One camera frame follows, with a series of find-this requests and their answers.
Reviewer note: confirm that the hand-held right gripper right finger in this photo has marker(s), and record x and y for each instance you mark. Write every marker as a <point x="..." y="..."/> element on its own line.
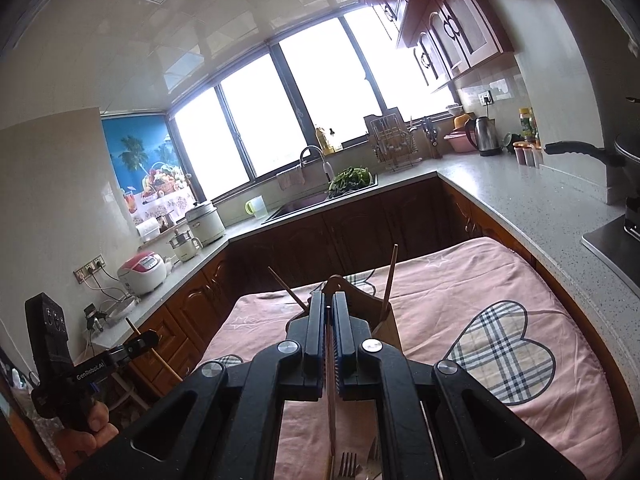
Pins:
<point x="345" y="345"/>

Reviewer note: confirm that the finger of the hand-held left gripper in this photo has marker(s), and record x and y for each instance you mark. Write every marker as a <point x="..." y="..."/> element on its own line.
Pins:
<point x="140" y="344"/>

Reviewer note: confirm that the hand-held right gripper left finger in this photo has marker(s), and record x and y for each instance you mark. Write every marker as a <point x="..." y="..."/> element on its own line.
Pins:
<point x="315" y="340"/>

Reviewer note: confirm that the brown wooden chopstick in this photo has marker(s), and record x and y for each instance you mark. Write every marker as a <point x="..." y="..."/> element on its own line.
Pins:
<point x="390" y="280"/>
<point x="287" y="288"/>
<point x="331" y="410"/>
<point x="160" y="357"/>

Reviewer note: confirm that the wooden utensil holder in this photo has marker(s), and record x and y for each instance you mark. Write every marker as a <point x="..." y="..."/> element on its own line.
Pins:
<point x="387" y="330"/>

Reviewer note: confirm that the metal fork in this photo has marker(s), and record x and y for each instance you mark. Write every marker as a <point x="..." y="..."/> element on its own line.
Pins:
<point x="346" y="467"/>
<point x="373" y="460"/>

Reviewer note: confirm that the person's left hand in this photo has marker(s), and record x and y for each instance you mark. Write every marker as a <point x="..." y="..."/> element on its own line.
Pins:
<point x="85" y="447"/>

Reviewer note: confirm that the small black device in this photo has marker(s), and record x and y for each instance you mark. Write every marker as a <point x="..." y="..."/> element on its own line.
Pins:
<point x="94" y="316"/>

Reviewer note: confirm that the pink and white rice cooker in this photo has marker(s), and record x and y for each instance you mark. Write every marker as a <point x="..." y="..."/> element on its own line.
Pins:
<point x="142" y="272"/>

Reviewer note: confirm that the small white electric pot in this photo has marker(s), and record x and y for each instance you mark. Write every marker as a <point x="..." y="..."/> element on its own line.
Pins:
<point x="185" y="247"/>

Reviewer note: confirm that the paper towel roll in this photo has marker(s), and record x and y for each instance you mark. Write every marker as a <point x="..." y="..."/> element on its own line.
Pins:
<point x="148" y="231"/>

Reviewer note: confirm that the pink tablecloth with plaid hearts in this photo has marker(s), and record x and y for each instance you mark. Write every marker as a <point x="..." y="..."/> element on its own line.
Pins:
<point x="450" y="300"/>

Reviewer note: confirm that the wooden lower cabinets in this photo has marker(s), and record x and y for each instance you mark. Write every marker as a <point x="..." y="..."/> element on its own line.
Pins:
<point x="350" y="230"/>

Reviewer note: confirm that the wooden cabinets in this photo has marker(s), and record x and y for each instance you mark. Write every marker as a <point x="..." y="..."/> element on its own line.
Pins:
<point x="350" y="230"/>
<point x="450" y="25"/>

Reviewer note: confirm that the large white cooker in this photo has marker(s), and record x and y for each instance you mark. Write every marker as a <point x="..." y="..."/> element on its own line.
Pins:
<point x="205" y="222"/>

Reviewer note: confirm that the kitchen sink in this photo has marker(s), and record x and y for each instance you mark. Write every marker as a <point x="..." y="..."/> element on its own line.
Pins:
<point x="300" y="202"/>

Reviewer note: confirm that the green plastic cup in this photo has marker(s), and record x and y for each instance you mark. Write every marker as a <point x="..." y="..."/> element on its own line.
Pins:
<point x="256" y="207"/>

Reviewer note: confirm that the white dish cloth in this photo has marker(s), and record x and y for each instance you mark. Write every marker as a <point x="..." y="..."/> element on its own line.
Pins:
<point x="291" y="179"/>

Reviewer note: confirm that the green vegetables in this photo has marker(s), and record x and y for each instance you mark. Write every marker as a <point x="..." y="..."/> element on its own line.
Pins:
<point x="350" y="180"/>

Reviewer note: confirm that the metal kitchen faucet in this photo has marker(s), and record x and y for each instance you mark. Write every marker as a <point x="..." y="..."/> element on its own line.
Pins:
<point x="325" y="160"/>

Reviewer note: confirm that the palm tree window blind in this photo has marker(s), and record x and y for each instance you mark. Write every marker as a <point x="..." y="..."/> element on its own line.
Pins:
<point x="140" y="160"/>

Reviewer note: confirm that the yellow oil bottle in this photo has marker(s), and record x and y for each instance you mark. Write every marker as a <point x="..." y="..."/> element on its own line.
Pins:
<point x="322" y="141"/>

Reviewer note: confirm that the metal dish rack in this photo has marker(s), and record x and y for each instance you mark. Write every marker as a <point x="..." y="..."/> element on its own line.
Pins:
<point x="392" y="142"/>

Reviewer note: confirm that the knife block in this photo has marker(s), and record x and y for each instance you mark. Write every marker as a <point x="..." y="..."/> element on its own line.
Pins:
<point x="434" y="142"/>

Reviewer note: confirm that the pink plastic basin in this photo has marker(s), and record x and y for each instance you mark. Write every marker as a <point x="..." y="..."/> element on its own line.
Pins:
<point x="457" y="142"/>

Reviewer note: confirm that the orange bowl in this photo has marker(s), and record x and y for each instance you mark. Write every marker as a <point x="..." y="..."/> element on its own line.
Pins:
<point x="462" y="122"/>

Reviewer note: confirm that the steel electric kettle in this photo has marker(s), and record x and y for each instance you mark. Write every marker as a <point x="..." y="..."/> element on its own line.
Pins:
<point x="486" y="135"/>

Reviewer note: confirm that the large kitchen window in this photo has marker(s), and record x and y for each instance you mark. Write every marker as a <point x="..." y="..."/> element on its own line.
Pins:
<point x="320" y="85"/>

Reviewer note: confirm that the white bowl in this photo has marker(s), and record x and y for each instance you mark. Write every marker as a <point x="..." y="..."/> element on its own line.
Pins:
<point x="454" y="109"/>

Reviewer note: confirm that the pink lidded seasoning jars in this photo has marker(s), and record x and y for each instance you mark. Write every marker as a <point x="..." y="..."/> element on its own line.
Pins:
<point x="527" y="155"/>

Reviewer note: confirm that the yellow capped bottle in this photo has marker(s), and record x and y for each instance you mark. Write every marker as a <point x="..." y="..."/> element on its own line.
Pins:
<point x="526" y="125"/>

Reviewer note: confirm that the black stove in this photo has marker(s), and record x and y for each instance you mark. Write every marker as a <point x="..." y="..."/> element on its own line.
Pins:
<point x="615" y="245"/>

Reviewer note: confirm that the wooden upper cabinets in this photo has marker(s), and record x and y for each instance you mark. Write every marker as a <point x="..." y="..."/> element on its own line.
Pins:
<point x="450" y="25"/>

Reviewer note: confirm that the wide wall outlet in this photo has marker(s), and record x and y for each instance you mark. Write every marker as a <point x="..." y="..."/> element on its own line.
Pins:
<point x="90" y="267"/>

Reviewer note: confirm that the small wall outlet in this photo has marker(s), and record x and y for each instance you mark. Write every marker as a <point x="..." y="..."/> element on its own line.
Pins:
<point x="485" y="98"/>

